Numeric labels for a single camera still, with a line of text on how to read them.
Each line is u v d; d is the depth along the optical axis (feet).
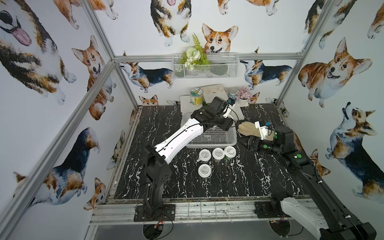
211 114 1.90
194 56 2.56
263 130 2.22
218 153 2.89
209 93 3.22
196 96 3.17
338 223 1.28
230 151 2.89
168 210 2.45
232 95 3.21
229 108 2.19
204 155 2.86
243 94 3.04
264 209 2.40
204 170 2.67
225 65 3.04
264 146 2.09
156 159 1.54
